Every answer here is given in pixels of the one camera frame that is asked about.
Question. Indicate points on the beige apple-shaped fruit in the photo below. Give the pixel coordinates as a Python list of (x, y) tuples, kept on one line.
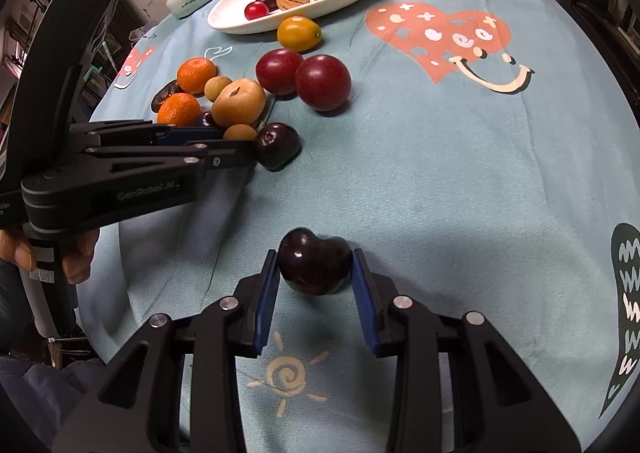
[(238, 102)]

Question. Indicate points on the red plum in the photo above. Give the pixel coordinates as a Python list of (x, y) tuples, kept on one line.
[(322, 82), (277, 71)]

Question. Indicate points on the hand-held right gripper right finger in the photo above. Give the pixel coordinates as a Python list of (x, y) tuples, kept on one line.
[(365, 303)]

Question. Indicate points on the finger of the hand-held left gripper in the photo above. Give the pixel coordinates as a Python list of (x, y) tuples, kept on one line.
[(192, 133), (230, 155)]

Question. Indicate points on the black equipment rack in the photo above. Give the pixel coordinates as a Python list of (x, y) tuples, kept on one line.
[(625, 33)]

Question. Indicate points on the small tan longan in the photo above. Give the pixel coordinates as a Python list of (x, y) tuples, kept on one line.
[(240, 132), (217, 88)]

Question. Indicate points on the red cherry tomato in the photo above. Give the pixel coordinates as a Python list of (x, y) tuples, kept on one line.
[(256, 10)]

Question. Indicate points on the orange tangerine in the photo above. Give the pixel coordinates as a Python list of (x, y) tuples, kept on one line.
[(177, 109), (196, 75)]

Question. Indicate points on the light blue printed tablecloth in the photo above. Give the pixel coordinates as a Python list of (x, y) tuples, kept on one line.
[(425, 183)]

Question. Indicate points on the person's left hand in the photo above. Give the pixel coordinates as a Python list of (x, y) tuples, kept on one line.
[(80, 258)]

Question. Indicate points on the grey blue trousers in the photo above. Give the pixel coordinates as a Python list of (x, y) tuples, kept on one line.
[(40, 393)]

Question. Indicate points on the dark purple plum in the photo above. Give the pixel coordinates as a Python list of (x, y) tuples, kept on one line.
[(314, 260), (205, 119), (277, 147)]

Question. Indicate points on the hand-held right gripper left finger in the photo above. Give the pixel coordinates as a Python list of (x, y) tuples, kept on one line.
[(265, 303)]

